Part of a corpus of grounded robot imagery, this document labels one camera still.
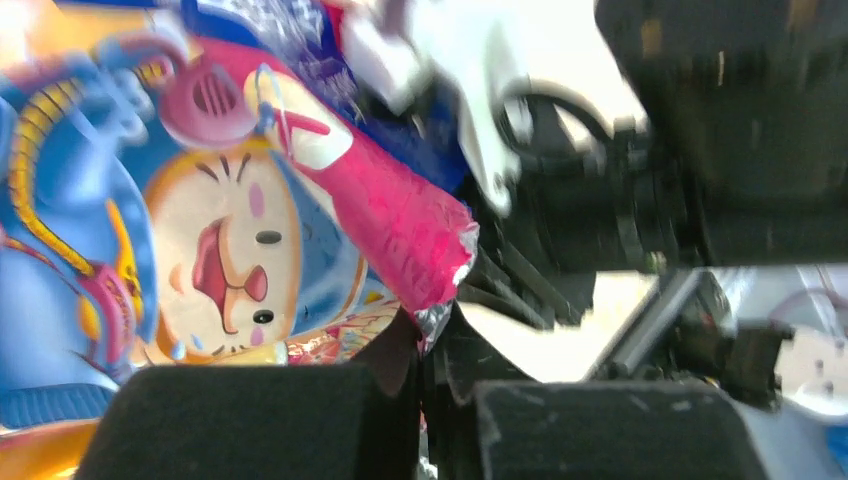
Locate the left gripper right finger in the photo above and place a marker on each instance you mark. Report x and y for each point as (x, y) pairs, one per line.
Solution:
(487, 421)

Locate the pink pet food bag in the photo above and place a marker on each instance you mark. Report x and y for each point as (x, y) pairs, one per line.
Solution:
(188, 183)

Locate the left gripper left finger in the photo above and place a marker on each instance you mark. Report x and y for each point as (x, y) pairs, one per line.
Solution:
(355, 420)

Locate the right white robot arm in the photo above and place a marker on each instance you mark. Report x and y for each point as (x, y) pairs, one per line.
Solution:
(704, 241)

